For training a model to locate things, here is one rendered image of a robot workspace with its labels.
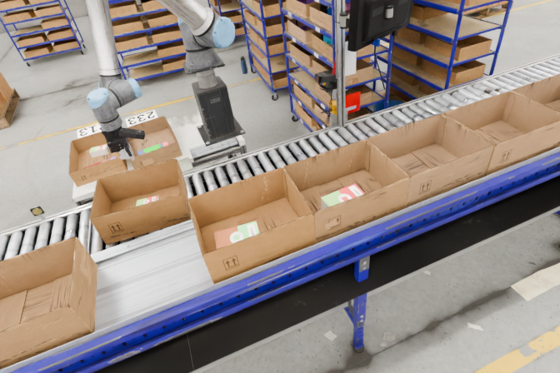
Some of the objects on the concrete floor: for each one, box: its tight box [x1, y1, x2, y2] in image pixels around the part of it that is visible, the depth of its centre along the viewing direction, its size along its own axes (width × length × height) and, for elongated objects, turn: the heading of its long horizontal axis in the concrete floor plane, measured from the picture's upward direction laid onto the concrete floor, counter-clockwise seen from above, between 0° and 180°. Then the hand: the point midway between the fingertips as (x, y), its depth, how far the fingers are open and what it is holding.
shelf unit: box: [231, 0, 300, 101], centre depth 391 cm, size 98×49×196 cm, turn 28°
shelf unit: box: [0, 0, 85, 67], centre depth 588 cm, size 98×49×196 cm, turn 119°
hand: (133, 157), depth 169 cm, fingers closed
